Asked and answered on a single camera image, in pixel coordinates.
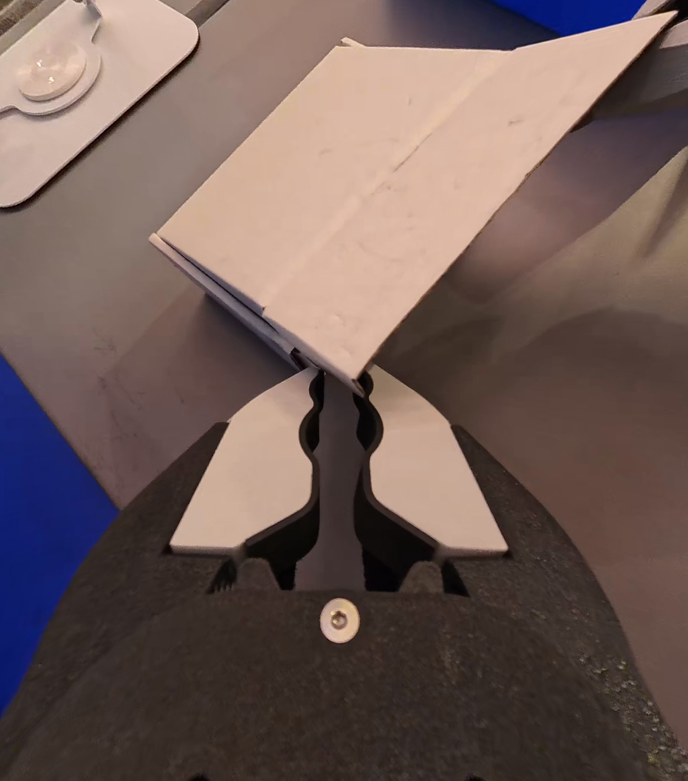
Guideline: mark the white cardboard box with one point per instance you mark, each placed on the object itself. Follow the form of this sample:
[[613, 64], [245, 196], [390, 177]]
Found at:
[[350, 213]]

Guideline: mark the white tablet stand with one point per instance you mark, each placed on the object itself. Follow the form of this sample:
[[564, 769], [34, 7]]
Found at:
[[106, 79]]

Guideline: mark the blue plastic bin with paper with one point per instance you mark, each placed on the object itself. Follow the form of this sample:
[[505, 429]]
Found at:
[[14, 518]]

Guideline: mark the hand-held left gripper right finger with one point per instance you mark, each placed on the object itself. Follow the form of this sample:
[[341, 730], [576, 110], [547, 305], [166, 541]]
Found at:
[[429, 482]]

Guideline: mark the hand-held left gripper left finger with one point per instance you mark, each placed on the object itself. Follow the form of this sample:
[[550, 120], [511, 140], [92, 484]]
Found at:
[[246, 476]]

